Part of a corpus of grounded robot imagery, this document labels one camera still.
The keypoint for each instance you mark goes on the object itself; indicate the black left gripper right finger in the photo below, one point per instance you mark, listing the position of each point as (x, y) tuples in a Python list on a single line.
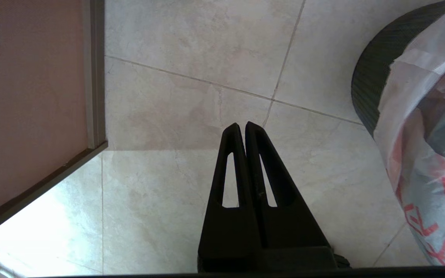
[(292, 231)]

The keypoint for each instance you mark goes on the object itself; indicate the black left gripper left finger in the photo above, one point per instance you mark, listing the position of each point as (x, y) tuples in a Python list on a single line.
[(230, 231)]

